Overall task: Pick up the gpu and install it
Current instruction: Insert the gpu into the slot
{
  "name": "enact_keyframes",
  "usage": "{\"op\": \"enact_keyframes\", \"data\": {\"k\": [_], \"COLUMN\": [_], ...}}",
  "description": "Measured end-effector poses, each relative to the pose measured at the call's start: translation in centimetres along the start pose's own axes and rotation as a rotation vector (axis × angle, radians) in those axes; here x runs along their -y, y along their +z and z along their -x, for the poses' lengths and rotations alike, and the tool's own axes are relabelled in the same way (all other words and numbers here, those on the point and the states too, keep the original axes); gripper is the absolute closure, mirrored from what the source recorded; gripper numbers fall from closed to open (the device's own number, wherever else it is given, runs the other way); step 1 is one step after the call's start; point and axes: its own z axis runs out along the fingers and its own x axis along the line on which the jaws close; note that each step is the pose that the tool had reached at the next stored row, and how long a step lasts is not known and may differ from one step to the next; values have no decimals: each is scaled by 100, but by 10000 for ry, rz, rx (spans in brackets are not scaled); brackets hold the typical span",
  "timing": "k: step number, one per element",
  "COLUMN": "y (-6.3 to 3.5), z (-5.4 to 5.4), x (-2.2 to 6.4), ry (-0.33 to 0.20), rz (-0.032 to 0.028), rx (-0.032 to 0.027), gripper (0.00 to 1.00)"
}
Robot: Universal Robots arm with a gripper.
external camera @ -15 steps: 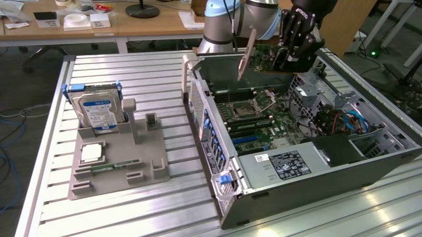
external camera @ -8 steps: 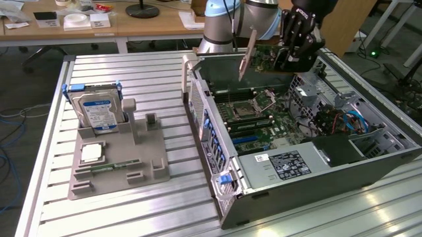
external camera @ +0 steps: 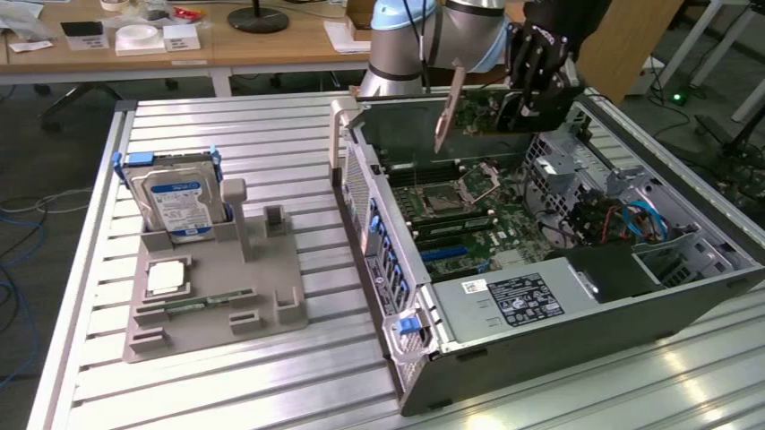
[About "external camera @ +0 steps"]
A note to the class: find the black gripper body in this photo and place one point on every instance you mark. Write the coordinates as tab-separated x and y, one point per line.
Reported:
567	18

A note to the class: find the graphics card with metal bracket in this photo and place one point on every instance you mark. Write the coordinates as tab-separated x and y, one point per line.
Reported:
478	112

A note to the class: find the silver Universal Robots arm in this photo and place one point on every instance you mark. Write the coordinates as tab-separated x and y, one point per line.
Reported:
405	45

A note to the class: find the wooden cabinet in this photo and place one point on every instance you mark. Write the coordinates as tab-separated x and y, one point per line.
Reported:
620	45

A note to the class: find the green indicator light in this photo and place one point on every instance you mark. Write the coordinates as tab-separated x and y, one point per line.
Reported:
676	96

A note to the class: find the metal disk bay cage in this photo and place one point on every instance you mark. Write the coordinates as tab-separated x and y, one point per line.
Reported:
558	174

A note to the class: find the metal socket cover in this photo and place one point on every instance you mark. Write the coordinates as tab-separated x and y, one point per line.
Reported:
480	177

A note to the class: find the brown cardboard box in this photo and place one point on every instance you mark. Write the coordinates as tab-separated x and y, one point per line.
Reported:
357	13

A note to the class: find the white paper stack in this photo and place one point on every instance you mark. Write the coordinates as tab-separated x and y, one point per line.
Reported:
345	38

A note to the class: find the CPU socket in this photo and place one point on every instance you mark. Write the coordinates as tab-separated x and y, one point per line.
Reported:
443	199

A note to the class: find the green motherboard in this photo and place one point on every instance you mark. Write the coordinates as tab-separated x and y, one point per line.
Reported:
507	233

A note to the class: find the installed black RAM stick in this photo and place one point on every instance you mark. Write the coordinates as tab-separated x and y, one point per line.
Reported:
453	226

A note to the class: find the blue expansion slot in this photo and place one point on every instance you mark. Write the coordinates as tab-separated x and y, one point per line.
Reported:
443	252

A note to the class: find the black round lamp base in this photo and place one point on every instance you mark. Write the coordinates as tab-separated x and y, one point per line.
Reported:
257	20

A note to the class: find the grey power supply unit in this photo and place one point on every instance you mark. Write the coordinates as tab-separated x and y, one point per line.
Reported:
507	300

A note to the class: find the plain white labelled box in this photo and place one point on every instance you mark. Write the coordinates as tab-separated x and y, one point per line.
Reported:
180	36

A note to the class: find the blue case latch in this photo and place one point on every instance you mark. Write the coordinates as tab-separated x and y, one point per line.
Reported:
407	324

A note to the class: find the dark grey open PC case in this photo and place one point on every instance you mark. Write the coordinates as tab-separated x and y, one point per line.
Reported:
538	349

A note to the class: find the white box with tape roll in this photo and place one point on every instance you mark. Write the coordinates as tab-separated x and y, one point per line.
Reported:
140	40

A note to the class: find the hard disk in blue caddy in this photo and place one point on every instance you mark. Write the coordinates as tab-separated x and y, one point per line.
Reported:
176	206

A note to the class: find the wooden desk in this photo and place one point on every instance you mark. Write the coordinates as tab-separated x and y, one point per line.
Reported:
118	60

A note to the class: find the masking tape roll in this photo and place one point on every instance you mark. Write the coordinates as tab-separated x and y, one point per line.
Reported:
112	4

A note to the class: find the white box with black lid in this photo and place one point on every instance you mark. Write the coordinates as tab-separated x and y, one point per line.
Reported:
85	36

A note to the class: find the green RAM stick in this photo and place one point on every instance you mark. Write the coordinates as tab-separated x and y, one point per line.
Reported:
203	302

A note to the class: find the silver CPU chip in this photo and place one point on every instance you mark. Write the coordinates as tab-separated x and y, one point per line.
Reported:
165	277

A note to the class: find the grey parts rack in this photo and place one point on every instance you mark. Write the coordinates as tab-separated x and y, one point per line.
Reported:
215	331

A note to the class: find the white paper label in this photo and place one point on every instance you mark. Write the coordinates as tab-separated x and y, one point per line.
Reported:
29	45

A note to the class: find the clear plastic bag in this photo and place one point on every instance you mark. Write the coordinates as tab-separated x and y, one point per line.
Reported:
24	24

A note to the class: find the white table frame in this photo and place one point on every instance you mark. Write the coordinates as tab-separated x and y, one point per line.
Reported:
699	40

